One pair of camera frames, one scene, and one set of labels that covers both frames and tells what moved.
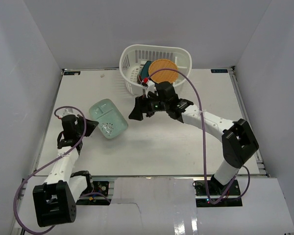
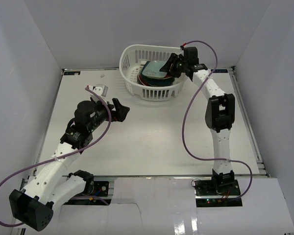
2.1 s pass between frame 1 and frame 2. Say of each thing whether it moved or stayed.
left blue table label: stayed
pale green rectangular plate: moved
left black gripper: moved
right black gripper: moved
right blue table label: stayed
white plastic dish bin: stayed
